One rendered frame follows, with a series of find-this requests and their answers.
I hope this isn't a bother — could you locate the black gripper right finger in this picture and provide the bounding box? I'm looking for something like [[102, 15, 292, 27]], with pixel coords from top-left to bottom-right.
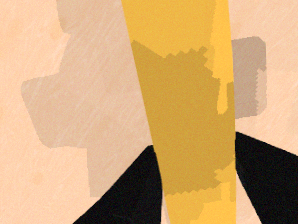
[[234, 132, 298, 224]]

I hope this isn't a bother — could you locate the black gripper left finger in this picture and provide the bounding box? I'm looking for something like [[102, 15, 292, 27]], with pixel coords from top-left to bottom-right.
[[73, 145, 162, 224]]

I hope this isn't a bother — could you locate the yellow bar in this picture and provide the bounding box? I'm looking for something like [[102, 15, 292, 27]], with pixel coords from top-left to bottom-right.
[[121, 0, 237, 224]]

